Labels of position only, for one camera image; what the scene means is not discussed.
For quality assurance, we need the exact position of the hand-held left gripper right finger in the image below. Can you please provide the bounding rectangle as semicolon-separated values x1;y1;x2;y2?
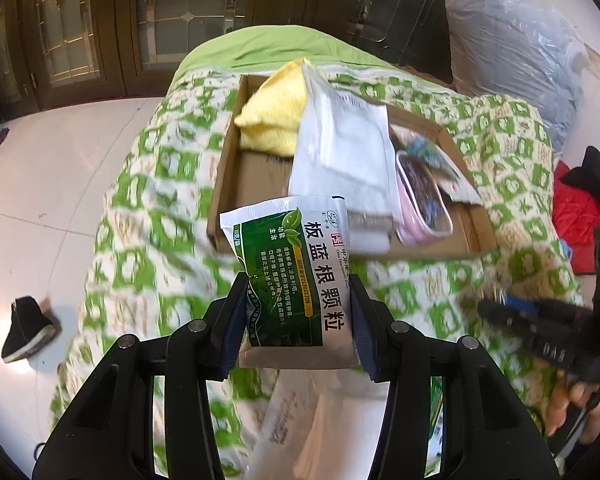
349;280;563;480

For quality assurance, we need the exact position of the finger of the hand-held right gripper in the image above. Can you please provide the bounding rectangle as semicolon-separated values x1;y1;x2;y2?
477;298;597;362

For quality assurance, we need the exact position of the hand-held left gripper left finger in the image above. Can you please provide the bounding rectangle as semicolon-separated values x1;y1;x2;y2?
32;271;251;480

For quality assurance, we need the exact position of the green medicine sachet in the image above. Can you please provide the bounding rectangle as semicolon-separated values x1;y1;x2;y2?
219;195;357;372

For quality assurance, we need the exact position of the cardboard box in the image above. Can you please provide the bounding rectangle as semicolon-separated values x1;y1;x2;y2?
207;74;498;262

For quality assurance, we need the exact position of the pink cartoon print pouch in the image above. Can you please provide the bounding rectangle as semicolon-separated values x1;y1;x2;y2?
394;150;454;247

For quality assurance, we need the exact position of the white plastic packet grey print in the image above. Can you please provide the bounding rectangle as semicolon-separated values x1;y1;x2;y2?
289;65;400;254

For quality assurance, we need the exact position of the brown item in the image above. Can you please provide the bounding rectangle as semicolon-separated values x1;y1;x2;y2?
387;121;485;207

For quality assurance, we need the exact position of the yellow towel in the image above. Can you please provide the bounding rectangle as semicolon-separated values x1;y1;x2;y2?
235;58;313;157

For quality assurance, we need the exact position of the person's right hand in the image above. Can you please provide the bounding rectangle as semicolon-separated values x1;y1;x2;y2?
546;377;600;447

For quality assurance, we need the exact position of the white bag red print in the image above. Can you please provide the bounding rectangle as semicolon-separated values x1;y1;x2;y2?
257;367;366;480

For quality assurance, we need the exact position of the red cloth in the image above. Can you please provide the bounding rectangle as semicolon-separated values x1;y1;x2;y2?
550;160;600;277

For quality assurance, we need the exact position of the green and white printed blanket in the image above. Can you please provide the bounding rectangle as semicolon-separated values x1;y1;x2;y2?
57;65;588;480

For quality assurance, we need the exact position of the black cloth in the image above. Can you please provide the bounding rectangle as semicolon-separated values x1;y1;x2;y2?
560;146;600;222

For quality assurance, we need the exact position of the black shoe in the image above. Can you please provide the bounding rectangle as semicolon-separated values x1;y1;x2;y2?
1;296;62;365

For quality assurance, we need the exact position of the large clear plastic bag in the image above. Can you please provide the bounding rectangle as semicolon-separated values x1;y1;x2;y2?
445;0;592;154

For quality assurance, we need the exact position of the plain green bed sheet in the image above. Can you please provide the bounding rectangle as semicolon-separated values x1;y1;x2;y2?
177;25;406;82

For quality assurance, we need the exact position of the wooden glass-panel door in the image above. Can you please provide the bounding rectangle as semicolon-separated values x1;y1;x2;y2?
250;0;508;77
0;0;251;113

